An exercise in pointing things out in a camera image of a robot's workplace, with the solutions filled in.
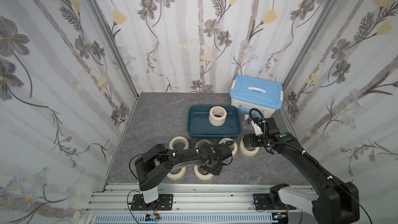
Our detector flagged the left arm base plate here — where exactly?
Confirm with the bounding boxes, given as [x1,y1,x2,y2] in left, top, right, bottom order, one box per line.
[130,194,174,211]

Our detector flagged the cream tape roll five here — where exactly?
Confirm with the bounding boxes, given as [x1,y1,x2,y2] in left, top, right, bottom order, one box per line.
[239,140,260,157]

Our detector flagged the cream tape roll two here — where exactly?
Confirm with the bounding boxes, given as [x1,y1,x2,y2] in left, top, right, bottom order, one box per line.
[208,106,228,127]

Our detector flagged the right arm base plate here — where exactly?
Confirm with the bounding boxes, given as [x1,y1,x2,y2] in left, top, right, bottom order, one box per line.
[253,194,288,211]

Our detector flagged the white box with blue lid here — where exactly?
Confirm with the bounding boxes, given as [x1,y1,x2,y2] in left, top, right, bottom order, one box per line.
[230,75,284,118]

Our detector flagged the small circuit board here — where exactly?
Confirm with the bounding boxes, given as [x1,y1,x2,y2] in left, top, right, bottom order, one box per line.
[145,214,161,222]

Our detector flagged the cream tape roll four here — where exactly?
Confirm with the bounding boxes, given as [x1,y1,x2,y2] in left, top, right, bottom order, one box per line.
[218,138,238,157]

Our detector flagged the aluminium rail frame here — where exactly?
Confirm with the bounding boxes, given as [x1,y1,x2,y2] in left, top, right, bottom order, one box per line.
[85,184,319,224]

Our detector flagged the glass flask with stopper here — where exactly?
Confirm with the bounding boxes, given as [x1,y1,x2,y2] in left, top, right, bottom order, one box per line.
[242,114,250,129]

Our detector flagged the cream tape roll seven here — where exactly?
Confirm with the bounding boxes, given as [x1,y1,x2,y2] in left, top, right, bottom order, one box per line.
[194,166,213,181]

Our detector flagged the cream tape roll one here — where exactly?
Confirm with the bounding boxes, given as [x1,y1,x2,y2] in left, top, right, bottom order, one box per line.
[169,136,189,150]

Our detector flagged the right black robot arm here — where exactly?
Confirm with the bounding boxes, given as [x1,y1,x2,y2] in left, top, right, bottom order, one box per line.
[241,108,361,224]

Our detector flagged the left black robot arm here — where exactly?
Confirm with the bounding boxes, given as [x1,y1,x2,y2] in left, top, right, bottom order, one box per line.
[129,140,235,204]

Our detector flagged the cream tape roll three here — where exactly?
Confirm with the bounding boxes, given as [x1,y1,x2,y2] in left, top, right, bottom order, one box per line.
[195,139,213,149]

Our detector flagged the cream tape roll six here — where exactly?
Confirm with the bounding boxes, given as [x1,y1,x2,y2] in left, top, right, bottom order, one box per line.
[167,167,187,180]

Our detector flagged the teal plastic storage tray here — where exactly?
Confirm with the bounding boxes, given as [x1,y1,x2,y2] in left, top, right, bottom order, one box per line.
[187,105,241,139]

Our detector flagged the glass cylinder with blue base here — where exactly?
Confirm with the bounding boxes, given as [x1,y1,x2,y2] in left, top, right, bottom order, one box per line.
[247,118,255,130]

